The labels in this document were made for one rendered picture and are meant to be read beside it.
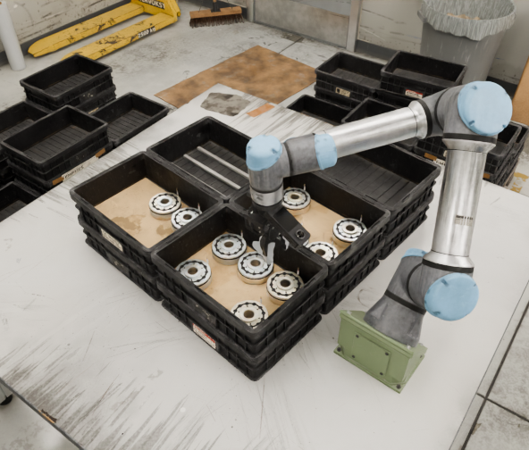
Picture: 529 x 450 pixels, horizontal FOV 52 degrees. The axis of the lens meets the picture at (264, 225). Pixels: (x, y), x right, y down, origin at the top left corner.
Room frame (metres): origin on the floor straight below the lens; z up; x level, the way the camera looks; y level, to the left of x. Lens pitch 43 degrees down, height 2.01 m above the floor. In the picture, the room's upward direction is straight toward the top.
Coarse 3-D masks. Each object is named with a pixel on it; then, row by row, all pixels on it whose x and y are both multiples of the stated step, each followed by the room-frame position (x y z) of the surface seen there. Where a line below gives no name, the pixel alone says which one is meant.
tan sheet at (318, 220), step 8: (312, 200) 1.38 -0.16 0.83; (312, 208) 1.34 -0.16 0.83; (320, 208) 1.34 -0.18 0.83; (296, 216) 1.30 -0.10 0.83; (304, 216) 1.30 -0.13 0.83; (312, 216) 1.30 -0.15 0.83; (320, 216) 1.30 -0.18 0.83; (328, 216) 1.30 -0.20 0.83; (336, 216) 1.30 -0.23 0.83; (304, 224) 1.26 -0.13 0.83; (312, 224) 1.26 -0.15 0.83; (320, 224) 1.26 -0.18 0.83; (328, 224) 1.26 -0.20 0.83; (312, 232) 1.22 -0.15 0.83; (320, 232) 1.22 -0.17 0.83; (328, 232) 1.22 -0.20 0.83; (312, 240) 1.19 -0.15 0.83; (320, 240) 1.19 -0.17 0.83; (328, 240) 1.19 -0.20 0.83; (336, 248) 1.15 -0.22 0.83; (344, 248) 1.15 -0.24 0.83
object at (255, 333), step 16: (192, 224) 1.15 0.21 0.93; (176, 240) 1.09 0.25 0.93; (304, 256) 1.03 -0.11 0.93; (176, 272) 0.97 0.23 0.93; (320, 272) 0.97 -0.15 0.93; (192, 288) 0.91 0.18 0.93; (304, 288) 0.91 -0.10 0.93; (208, 304) 0.87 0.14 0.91; (288, 304) 0.86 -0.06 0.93; (240, 320) 0.81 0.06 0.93; (272, 320) 0.81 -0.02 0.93; (256, 336) 0.78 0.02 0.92
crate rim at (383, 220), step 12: (324, 180) 1.36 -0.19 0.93; (240, 192) 1.30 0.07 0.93; (348, 192) 1.30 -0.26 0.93; (372, 204) 1.24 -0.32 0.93; (384, 216) 1.19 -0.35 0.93; (372, 228) 1.14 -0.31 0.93; (360, 240) 1.09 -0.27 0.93; (312, 252) 1.04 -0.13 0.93; (348, 252) 1.04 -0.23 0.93; (336, 264) 1.00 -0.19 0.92
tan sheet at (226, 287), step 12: (204, 252) 1.14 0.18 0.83; (216, 264) 1.09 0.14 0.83; (216, 276) 1.04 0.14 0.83; (228, 276) 1.04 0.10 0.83; (216, 288) 1.00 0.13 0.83; (228, 288) 1.00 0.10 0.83; (240, 288) 1.00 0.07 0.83; (252, 288) 1.00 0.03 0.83; (264, 288) 1.00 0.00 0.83; (216, 300) 0.95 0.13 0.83; (228, 300) 0.95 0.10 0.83; (240, 300) 0.95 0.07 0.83; (264, 300) 0.95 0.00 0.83
